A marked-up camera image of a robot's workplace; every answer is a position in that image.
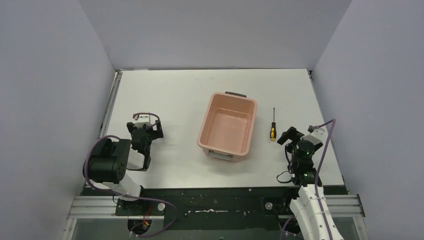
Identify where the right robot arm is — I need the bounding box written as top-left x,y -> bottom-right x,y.
277,126 -> 343,240

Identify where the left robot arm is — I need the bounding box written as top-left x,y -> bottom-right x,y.
83,120 -> 164,202

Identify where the yellow black screwdriver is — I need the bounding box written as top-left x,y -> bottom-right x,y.
269,108 -> 277,141

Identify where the pink plastic bin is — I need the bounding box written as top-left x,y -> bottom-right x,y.
197,91 -> 258,162

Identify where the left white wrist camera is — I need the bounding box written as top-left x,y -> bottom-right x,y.
133,114 -> 151,128

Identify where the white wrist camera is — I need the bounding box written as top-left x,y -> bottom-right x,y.
300,125 -> 327,146
133,114 -> 151,128

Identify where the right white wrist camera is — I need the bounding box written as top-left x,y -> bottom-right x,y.
300,125 -> 327,146

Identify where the left side aluminium rail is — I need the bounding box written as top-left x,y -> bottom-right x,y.
98,70 -> 123,138

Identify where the aluminium frame rail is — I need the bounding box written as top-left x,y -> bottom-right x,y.
67,195 -> 365,220

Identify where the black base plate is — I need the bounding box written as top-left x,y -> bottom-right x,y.
70,186 -> 298,231

